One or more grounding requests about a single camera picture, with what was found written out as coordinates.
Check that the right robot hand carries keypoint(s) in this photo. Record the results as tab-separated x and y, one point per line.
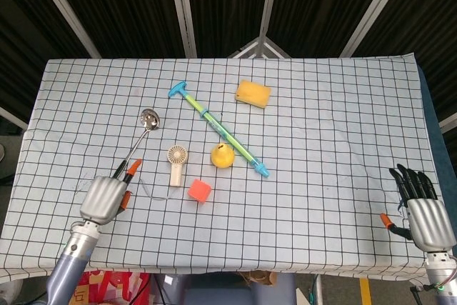
430	223

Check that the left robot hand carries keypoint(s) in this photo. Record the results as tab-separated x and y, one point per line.
101	199

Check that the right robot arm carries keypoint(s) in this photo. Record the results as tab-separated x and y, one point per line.
442	276

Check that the small white handheld fan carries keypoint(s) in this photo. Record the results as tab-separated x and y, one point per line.
176	173

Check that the red patterned bag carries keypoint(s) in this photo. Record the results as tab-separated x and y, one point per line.
107	289

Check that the stainless steel ladle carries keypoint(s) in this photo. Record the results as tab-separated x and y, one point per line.
150	119

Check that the orange cube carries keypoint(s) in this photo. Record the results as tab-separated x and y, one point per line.
198	190

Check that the yellow toy pear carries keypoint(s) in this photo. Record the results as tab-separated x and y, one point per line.
222	156

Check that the white black checkered tablecloth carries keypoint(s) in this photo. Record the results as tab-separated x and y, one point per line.
303	176

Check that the blue green water squirter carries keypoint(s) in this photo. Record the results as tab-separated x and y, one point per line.
221	130

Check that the blue chair seat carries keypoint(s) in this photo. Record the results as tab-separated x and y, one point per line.
232	292

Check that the brown cardboard piece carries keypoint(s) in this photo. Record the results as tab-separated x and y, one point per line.
258	277

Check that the yellow sponge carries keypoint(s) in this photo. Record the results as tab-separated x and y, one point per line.
252	94

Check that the white partition rail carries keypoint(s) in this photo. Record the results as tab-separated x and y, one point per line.
449	123
12	117

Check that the white triangular frame foot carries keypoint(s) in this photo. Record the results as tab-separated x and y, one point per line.
260	48

